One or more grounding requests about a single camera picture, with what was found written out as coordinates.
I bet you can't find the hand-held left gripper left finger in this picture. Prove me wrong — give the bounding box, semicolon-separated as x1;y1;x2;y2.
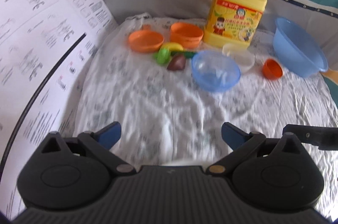
40;122;137;176

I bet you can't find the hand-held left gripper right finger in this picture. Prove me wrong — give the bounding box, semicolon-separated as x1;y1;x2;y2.
206;122;305;176

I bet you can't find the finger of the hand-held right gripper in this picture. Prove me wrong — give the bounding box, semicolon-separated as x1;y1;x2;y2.
282;124;338;151

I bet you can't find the blue transparent bowl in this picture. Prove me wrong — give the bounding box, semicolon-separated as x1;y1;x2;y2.
191;50;241;93

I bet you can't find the small orange bowl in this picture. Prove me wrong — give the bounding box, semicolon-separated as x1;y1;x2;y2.
262;59;283;80

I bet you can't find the clear plastic bowl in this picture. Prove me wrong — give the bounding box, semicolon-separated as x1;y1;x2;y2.
222;43;255;73

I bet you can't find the white cat-printed blanket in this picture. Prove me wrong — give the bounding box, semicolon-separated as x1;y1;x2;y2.
63;12;338;217

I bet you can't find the teal yellow striped cloth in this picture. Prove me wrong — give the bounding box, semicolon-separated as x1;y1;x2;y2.
320;68;338;94

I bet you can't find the blue plastic basin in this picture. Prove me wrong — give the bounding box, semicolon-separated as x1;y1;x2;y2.
273;17;328;78

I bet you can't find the brown toy onion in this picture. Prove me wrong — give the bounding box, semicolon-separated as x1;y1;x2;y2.
166;53;187;72

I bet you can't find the dark green toy cucumber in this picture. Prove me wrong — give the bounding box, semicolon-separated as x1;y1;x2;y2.
171;51;197;59

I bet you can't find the green toy vegetable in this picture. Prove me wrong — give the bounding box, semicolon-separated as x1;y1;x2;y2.
153;48;171;66

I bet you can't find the orange toy pan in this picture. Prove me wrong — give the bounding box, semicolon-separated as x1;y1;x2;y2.
128;24;165;53

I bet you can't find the yellow toy banana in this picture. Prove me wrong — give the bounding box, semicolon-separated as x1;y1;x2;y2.
159;42;184;52

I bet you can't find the wide orange bowl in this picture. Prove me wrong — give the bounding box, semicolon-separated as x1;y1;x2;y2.
170;23;204;50

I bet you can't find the white instruction sheet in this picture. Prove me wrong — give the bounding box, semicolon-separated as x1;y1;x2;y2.
0;0;118;220

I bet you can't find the yellow detergent pump bottle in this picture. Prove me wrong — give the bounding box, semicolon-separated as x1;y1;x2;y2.
203;0;273;49

